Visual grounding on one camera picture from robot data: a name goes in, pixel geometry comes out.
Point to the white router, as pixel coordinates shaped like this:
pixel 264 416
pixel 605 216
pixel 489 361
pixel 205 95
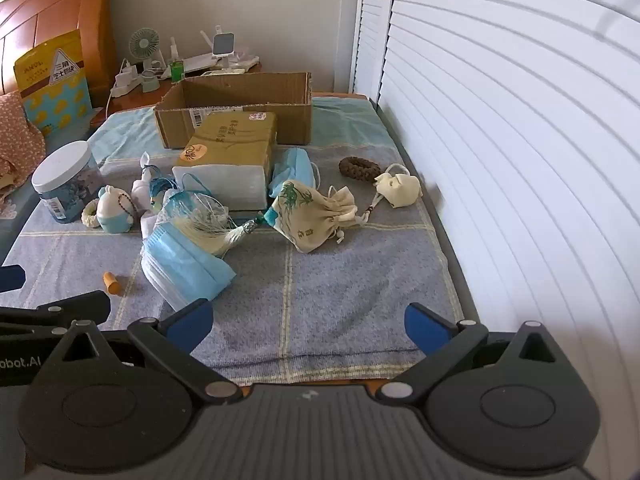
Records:
pixel 200 64

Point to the wooden nightstand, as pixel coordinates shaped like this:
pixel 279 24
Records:
pixel 145 101

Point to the white louvred closet door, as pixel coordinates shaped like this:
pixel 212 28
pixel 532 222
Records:
pixel 372 25
pixel 510 160

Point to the cream cloth pouch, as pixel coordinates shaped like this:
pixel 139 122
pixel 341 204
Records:
pixel 397 187

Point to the wooden bed headboard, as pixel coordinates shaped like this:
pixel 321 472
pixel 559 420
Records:
pixel 55 5

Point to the grey checked towel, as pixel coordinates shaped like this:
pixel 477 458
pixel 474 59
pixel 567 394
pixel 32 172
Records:
pixel 340 290

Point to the stack of blue masks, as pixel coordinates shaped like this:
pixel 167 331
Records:
pixel 185 265

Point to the yellow snack bag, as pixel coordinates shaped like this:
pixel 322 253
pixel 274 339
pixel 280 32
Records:
pixel 52 85

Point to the small green bottle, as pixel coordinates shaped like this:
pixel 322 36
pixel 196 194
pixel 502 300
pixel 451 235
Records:
pixel 176 71

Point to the small white desk fan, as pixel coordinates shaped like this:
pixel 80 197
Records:
pixel 145 42

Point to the light blue bed sheet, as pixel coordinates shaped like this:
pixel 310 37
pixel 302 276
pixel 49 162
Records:
pixel 12 230

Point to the plastic jar with white lid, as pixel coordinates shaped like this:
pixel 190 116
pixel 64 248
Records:
pixel 62 175

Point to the white cloth bundle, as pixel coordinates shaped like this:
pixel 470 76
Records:
pixel 142 185

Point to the blue face mask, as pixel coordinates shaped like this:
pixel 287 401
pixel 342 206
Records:
pixel 295 166

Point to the teal cloth sachet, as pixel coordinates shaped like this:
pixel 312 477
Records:
pixel 161 192

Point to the light blue plush toy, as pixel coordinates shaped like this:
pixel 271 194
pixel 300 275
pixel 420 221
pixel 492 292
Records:
pixel 112 212

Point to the olive tissue pack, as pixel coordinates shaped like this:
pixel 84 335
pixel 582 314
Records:
pixel 225 150

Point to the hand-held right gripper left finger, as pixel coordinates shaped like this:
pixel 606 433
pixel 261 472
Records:
pixel 192 321

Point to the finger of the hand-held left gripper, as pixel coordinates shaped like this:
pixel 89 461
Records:
pixel 10 278
pixel 55 310

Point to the small orange cone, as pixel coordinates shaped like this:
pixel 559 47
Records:
pixel 113 284

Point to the white stand with screen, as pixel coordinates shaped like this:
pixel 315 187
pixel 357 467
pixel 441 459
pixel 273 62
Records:
pixel 223 44

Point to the light green cup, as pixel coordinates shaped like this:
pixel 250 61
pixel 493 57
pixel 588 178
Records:
pixel 150 82

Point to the pink floral cloth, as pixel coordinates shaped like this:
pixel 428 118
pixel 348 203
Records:
pixel 17 135

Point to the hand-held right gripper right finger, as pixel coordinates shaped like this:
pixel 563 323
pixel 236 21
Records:
pixel 422 325

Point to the white power strip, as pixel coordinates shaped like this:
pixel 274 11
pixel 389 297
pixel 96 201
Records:
pixel 126 84

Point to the teal towel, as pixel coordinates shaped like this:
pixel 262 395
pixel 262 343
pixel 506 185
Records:
pixel 345 125

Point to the brown cardboard box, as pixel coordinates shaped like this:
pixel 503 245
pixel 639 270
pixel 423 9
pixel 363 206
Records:
pixel 295 125

